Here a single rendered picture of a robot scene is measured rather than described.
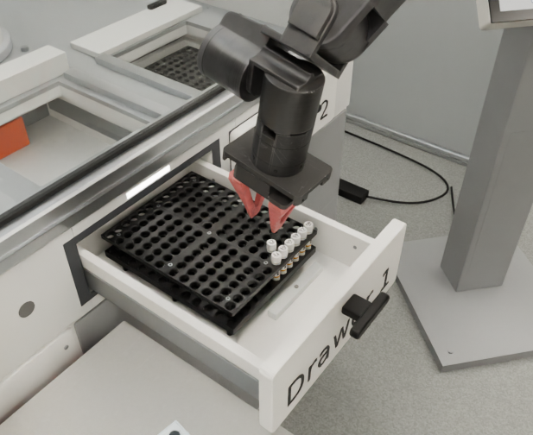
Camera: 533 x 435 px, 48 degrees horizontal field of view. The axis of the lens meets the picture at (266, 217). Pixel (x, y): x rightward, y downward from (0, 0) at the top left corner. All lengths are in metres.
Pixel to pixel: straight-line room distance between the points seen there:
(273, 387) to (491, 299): 1.42
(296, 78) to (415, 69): 1.95
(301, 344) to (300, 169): 0.18
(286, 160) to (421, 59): 1.90
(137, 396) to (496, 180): 1.17
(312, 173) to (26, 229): 0.32
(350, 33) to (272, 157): 0.14
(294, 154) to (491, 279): 1.45
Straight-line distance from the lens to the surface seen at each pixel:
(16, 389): 0.85
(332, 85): 1.13
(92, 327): 0.89
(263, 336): 0.75
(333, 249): 0.84
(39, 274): 0.77
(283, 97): 0.55
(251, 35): 0.60
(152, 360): 0.84
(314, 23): 0.54
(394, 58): 2.53
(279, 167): 0.60
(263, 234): 0.79
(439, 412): 1.73
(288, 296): 0.78
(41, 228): 0.73
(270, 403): 0.65
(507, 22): 1.31
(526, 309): 1.99
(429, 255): 2.06
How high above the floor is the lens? 1.43
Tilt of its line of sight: 41 degrees down
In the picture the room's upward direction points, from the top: straight up
